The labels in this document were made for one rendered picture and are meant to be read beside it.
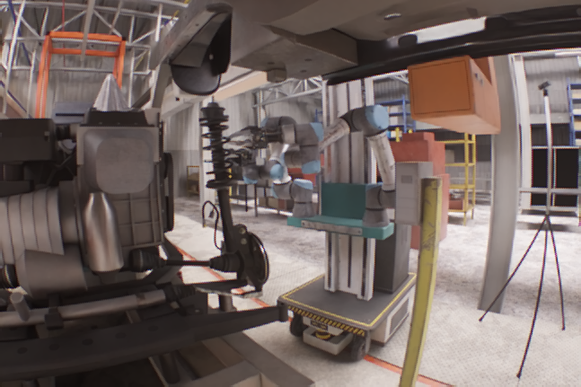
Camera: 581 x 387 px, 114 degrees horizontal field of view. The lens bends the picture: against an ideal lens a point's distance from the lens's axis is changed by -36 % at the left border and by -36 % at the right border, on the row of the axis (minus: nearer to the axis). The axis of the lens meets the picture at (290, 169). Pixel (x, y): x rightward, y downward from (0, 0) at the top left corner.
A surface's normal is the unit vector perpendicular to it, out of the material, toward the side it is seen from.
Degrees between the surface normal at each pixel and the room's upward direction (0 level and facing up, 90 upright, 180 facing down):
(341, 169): 90
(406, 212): 90
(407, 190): 90
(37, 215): 90
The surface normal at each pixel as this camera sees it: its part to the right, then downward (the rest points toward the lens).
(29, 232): 0.46, 0.02
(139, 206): 0.66, 0.01
